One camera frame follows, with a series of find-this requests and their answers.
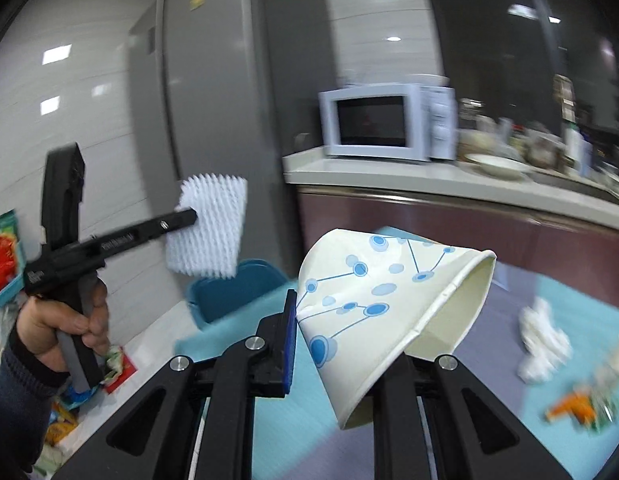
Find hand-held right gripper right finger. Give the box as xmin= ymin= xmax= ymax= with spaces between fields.
xmin=372 ymin=352 xmax=575 ymax=480

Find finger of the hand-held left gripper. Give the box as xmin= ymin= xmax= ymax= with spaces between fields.
xmin=104 ymin=208 xmax=198 ymax=264

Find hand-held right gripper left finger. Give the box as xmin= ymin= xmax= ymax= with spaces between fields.
xmin=52 ymin=289 xmax=298 ymax=480

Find white foam fruit net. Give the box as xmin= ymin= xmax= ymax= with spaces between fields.
xmin=164 ymin=174 xmax=249 ymax=279

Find blue plastic bin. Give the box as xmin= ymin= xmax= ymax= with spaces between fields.
xmin=186 ymin=259 xmax=290 ymax=332

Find white blue-dotted paper cup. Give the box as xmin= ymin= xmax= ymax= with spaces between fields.
xmin=296 ymin=228 xmax=497 ymax=431

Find large white tissue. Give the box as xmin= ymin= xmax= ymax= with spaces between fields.
xmin=518 ymin=296 xmax=573 ymax=387

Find green orange snack wrapper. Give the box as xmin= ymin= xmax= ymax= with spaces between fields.
xmin=544 ymin=380 xmax=618 ymax=432

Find person's left forearm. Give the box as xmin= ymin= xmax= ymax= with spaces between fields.
xmin=0 ymin=332 xmax=71 ymax=480

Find person's left hand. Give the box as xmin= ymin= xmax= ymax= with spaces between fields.
xmin=14 ymin=280 xmax=111 ymax=373

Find teal grey printed tablecloth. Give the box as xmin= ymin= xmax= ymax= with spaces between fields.
xmin=174 ymin=225 xmax=619 ymax=480

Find red floral packet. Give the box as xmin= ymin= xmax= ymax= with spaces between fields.
xmin=97 ymin=345 xmax=138 ymax=394

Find pink base cabinets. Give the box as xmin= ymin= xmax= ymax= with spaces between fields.
xmin=296 ymin=185 xmax=619 ymax=292

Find grey refrigerator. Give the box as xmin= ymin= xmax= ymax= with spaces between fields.
xmin=127 ymin=0 xmax=340 ymax=283

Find white kitchen counter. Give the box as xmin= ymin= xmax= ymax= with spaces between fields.
xmin=282 ymin=145 xmax=619 ymax=235

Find white microwave oven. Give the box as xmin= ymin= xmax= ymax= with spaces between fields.
xmin=318 ymin=82 xmax=458 ymax=164

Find yellow snack packet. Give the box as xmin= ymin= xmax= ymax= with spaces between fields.
xmin=34 ymin=385 xmax=81 ymax=476

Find white shallow plate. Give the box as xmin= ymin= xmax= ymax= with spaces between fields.
xmin=464 ymin=152 xmax=533 ymax=180

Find white soap bottle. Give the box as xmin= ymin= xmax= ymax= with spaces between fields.
xmin=564 ymin=125 xmax=583 ymax=175

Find dark kitchen window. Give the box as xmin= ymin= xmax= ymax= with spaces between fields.
xmin=419 ymin=0 xmax=619 ymax=133

